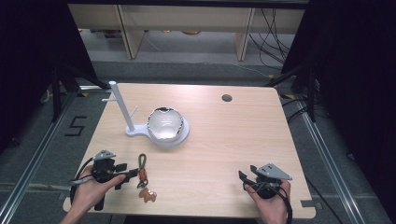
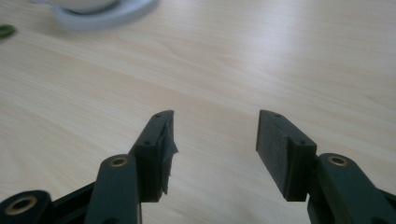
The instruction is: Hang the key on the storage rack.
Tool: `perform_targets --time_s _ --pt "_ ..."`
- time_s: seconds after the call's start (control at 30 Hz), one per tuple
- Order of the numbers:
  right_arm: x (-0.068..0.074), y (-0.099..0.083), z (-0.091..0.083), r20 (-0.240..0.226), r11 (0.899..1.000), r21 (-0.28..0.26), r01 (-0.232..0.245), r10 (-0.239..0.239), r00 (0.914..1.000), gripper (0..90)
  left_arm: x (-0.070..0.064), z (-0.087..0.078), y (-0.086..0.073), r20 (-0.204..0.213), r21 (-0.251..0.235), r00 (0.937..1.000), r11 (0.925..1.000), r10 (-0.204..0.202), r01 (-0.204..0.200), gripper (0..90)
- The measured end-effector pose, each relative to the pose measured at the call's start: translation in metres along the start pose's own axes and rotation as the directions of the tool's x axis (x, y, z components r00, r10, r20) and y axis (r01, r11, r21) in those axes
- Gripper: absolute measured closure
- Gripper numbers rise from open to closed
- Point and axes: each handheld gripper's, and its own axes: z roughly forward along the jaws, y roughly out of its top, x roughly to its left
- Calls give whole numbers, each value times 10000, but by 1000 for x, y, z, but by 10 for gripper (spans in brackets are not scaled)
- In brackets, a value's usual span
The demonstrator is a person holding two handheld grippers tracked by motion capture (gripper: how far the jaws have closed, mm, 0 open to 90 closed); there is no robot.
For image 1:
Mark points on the black metal stand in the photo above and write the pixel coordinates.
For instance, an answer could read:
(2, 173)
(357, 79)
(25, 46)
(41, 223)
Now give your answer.
(306, 87)
(57, 90)

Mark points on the aluminium floor rail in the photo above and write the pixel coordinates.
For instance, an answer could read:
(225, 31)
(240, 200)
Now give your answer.
(330, 161)
(34, 155)

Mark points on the dark round table grommet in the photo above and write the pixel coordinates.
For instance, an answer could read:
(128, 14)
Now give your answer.
(227, 98)

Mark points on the person's right hand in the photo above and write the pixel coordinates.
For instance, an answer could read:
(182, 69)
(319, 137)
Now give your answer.
(274, 207)

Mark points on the white bowl with silver rim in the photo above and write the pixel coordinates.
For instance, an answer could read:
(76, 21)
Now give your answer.
(165, 124)

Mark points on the light wooden desk frame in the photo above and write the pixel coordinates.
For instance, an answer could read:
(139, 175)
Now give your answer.
(186, 18)

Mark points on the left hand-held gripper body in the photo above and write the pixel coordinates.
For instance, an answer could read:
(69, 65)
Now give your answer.
(104, 169)

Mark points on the person's left hand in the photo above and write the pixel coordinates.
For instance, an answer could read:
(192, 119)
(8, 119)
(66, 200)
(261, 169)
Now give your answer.
(85, 193)

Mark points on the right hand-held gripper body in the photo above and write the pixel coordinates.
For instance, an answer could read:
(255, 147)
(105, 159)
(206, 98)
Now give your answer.
(269, 183)

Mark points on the white peg stand with base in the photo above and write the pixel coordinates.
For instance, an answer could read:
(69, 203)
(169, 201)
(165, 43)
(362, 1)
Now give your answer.
(123, 107)

